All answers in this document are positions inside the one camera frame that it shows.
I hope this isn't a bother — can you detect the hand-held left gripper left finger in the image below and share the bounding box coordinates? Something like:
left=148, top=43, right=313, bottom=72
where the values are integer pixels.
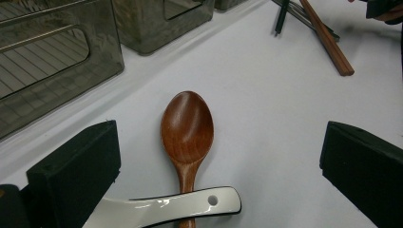
left=27, top=120, right=122, bottom=228

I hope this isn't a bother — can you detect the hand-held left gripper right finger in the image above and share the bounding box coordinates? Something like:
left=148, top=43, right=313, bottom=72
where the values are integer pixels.
left=319, top=121, right=403, bottom=228

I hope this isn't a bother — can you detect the black chopstick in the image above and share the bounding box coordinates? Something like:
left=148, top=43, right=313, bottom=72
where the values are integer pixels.
left=271, top=0, right=340, bottom=42
left=274, top=0, right=291, bottom=36

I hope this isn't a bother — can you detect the white ceramic spoon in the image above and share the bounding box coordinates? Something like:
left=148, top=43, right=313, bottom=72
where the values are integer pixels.
left=83, top=185, right=242, bottom=228

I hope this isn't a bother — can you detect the smoky clear plastic bin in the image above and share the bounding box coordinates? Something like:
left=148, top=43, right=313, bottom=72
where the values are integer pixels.
left=0, top=0, right=125, bottom=141
left=214, top=0, right=250, bottom=11
left=112, top=0, right=217, bottom=56

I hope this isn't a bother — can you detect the brown wooden spoon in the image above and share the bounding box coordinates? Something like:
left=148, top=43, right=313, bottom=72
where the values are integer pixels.
left=160, top=90, right=215, bottom=228

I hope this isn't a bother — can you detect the white table cover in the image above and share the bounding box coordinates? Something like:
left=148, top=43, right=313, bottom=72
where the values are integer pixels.
left=0, top=0, right=403, bottom=228

